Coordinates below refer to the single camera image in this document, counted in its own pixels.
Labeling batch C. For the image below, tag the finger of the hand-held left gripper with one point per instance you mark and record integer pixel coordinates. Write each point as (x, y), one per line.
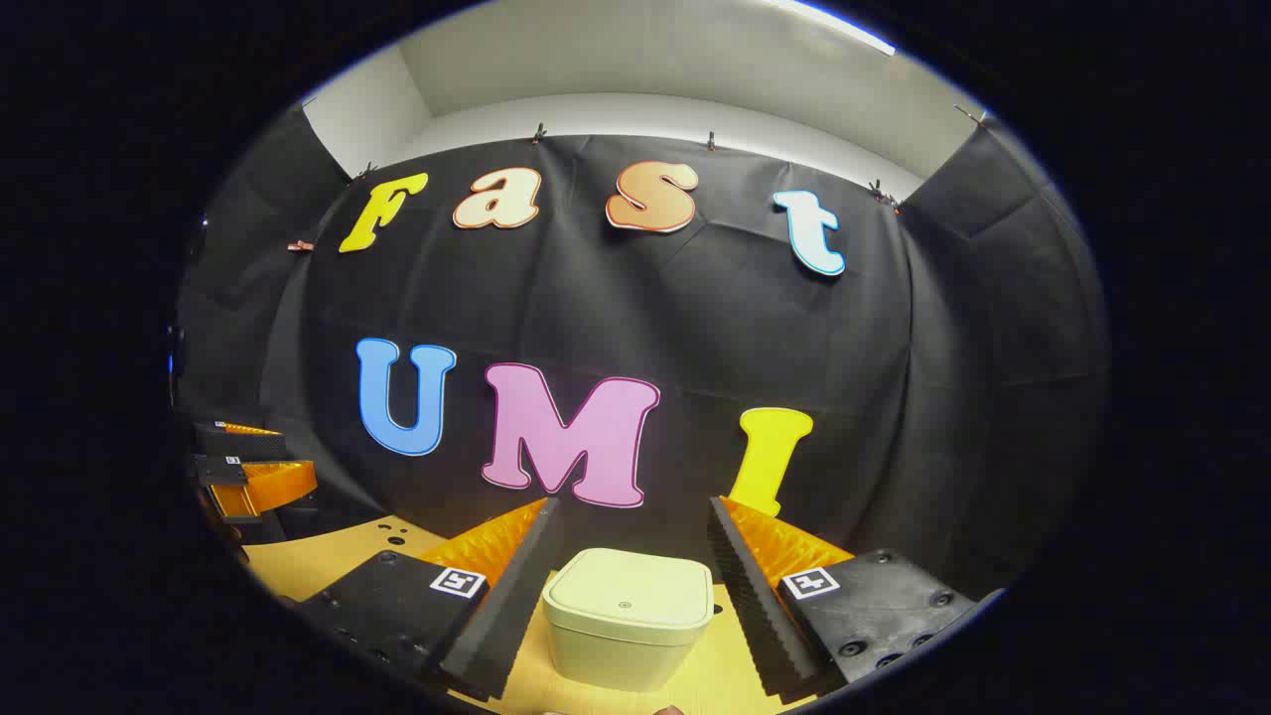
(243, 445)
(263, 489)

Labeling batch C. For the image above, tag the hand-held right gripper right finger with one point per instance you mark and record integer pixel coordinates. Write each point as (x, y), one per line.
(750, 606)

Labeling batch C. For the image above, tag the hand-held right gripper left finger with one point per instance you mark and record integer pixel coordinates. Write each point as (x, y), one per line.
(516, 606)

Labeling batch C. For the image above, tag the black backdrop cloth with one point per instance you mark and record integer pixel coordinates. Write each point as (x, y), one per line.
(695, 328)

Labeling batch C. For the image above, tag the green desktop garbage bin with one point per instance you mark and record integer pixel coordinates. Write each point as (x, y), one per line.
(626, 626)

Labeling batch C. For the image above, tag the wooden desktop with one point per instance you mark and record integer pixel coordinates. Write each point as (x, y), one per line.
(318, 561)

